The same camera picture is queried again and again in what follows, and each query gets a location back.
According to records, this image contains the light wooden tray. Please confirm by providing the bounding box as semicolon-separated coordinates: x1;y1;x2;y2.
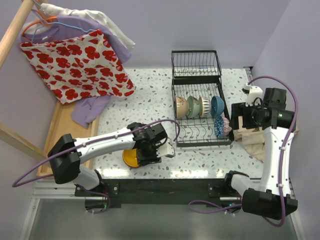
36;101;101;179

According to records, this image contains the mint green bowl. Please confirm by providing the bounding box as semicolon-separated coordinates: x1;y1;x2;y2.
186;96;202;119

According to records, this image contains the black wire dish rack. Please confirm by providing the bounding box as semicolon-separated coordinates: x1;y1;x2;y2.
171;50;234;147

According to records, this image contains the red poppy print cloth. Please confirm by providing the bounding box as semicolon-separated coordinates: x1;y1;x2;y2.
19;30;136;104

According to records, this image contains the white hanging garment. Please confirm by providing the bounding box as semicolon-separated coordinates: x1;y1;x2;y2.
40;3;136;51

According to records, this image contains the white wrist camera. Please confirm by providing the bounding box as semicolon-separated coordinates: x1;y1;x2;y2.
157;139;176;158
242;83;263;107

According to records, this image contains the orange clothes hanger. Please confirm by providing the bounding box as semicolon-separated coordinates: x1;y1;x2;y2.
20;0;57;37

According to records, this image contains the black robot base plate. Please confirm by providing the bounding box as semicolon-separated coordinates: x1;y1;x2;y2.
74;178;242;212

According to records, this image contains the floral pattern bowl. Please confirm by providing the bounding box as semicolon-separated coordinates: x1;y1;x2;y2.
175;96;189;119

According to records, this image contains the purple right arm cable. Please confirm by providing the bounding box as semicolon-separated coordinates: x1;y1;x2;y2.
187;75;301;228

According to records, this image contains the striped cream bowl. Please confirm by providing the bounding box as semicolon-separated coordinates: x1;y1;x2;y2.
199;96;212;118

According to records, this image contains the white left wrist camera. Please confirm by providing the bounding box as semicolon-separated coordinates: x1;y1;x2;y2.
157;139;176;158

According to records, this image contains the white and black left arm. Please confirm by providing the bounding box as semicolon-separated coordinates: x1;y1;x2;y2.
48;122;175;196

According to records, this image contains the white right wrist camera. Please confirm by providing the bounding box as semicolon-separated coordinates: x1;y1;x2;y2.
242;83;263;107

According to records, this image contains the blue triangle pattern bowl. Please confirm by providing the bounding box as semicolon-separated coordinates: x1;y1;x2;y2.
214;116;232;139

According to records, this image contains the wooden clothes rail frame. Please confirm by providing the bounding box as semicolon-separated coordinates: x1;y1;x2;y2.
0;0;73;173

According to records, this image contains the orange yellow bowl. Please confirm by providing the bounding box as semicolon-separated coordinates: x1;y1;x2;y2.
122;149;140;168

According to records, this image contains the solid blue bowl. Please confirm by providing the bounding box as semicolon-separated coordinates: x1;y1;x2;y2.
210;96;225;118

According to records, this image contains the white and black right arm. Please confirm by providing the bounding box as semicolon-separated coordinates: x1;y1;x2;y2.
222;85;298;220

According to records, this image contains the lilac purple shirt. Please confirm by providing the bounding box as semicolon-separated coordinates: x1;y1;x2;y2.
19;15;136;128

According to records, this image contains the beige crumpled cloth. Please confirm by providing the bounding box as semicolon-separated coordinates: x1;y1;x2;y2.
233;127;266;163

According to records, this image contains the blue wire clothes hanger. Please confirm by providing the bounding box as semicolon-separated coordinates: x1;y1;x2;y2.
31;8;97;43

